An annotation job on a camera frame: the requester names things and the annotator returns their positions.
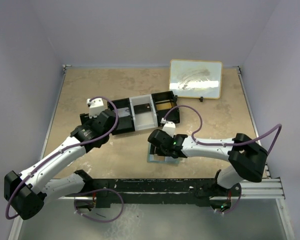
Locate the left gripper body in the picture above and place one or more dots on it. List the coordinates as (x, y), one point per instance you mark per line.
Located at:
(86, 120)

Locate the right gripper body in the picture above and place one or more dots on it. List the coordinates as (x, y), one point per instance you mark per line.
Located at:
(159, 151)

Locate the green card holder wallet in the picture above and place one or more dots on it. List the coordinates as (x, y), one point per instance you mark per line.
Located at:
(153, 157)

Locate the black white sorting tray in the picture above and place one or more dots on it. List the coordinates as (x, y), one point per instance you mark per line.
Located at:
(145, 121)

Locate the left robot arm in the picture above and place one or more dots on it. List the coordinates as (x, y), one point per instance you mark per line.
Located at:
(28, 191)

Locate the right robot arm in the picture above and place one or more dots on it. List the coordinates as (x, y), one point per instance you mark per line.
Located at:
(247, 158)

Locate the silver VIP card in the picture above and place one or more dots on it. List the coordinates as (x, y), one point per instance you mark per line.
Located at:
(124, 112)

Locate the gold card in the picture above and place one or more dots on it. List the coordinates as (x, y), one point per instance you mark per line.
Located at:
(164, 105)

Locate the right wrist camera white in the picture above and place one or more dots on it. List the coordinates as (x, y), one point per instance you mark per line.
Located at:
(168, 126)

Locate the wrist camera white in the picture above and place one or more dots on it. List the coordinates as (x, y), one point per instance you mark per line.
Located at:
(96, 106)
(168, 126)

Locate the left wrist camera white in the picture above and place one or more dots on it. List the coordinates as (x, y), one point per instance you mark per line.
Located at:
(96, 106)

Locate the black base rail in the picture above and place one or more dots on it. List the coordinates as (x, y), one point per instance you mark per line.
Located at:
(180, 191)

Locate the white board wooden frame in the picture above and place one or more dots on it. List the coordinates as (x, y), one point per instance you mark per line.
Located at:
(196, 78)

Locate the aluminium frame rail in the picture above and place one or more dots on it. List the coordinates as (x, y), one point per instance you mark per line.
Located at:
(270, 188)

